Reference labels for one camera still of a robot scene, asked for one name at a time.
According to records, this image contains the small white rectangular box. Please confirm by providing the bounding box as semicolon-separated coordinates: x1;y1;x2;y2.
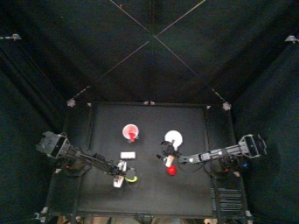
119;150;137;160

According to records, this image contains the pink round plate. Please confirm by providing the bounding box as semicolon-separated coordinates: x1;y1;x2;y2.
121;123;141;141

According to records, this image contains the metal table corner bracket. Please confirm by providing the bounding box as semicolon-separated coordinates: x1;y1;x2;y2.
243;209;255;223
32;206;51;224

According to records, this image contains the white round plate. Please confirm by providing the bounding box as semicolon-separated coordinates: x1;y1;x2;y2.
163;129;184;151

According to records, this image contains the thin diagonal brace cord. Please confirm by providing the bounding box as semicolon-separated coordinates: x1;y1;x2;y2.
107;0;227;103
71;0;208;100

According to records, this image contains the red toy fruit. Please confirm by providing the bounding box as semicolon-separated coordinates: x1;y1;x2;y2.
165;164;177;177

